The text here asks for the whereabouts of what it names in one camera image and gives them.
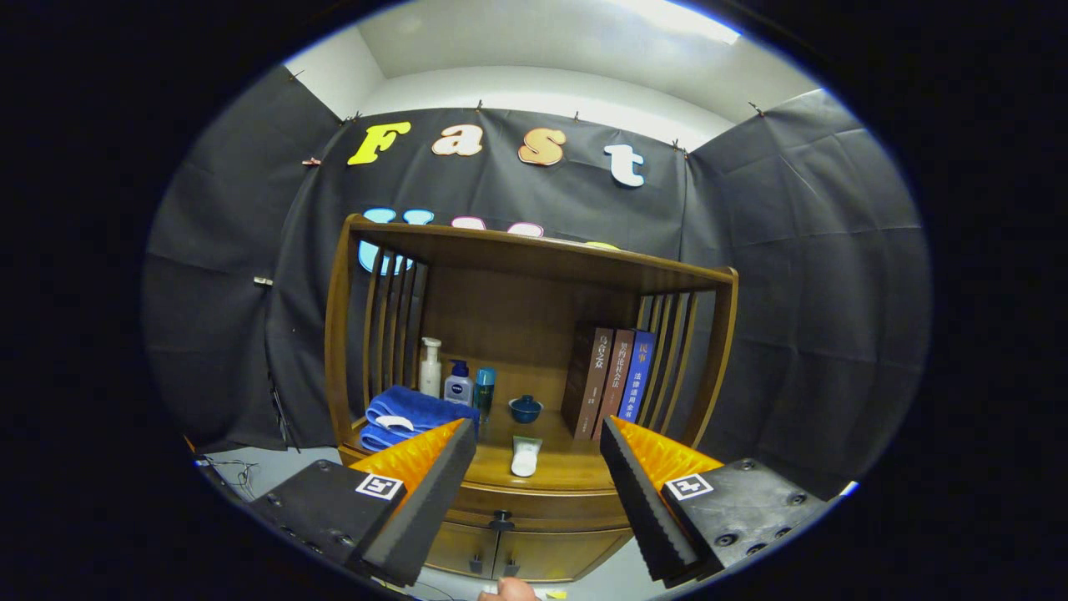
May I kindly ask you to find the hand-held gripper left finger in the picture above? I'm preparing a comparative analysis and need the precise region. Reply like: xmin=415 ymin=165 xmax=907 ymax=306
xmin=250 ymin=418 xmax=478 ymax=588

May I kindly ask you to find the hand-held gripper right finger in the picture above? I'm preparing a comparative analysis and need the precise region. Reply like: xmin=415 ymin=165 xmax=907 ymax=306
xmin=599 ymin=416 xmax=835 ymax=588

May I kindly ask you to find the wooden drawer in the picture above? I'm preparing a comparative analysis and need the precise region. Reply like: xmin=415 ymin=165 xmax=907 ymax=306
xmin=451 ymin=482 xmax=631 ymax=533

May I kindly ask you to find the white tube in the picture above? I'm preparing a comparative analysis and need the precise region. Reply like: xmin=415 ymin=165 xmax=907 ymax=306
xmin=511 ymin=435 xmax=543 ymax=477

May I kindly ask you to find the wooden cabinet door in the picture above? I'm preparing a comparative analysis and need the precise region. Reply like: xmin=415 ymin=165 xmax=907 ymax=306
xmin=423 ymin=522 xmax=501 ymax=578
xmin=494 ymin=528 xmax=635 ymax=583

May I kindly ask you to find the wooden countertop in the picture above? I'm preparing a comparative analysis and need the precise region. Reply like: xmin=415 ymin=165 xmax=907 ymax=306
xmin=338 ymin=367 xmax=693 ymax=493

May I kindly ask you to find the wooden cabinet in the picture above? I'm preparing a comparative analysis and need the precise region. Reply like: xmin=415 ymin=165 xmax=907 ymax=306
xmin=324 ymin=214 xmax=740 ymax=583

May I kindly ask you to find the folded blue towel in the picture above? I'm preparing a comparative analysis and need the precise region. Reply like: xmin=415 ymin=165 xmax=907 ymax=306
xmin=360 ymin=385 xmax=481 ymax=452

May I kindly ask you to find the white bottle with blue cap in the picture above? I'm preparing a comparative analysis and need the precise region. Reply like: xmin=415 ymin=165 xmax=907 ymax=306
xmin=443 ymin=361 xmax=474 ymax=407

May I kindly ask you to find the white pump bottle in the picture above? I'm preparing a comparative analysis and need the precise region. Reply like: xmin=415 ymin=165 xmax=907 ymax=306
xmin=418 ymin=337 xmax=443 ymax=398

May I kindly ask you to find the reddish brown book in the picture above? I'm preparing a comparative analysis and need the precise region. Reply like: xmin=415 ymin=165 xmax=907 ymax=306
xmin=593 ymin=329 xmax=637 ymax=441

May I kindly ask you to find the blue book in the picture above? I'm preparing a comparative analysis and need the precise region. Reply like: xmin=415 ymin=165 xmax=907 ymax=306
xmin=616 ymin=331 xmax=657 ymax=424

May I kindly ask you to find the dark brown book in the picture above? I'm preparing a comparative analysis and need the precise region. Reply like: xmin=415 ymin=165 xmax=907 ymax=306
xmin=561 ymin=326 xmax=615 ymax=440

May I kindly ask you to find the black backdrop cloth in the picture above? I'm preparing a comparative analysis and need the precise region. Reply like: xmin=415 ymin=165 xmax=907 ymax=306
xmin=142 ymin=67 xmax=931 ymax=502

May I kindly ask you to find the thin floor cable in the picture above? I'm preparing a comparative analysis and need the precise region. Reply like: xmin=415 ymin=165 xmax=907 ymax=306
xmin=204 ymin=455 xmax=259 ymax=502

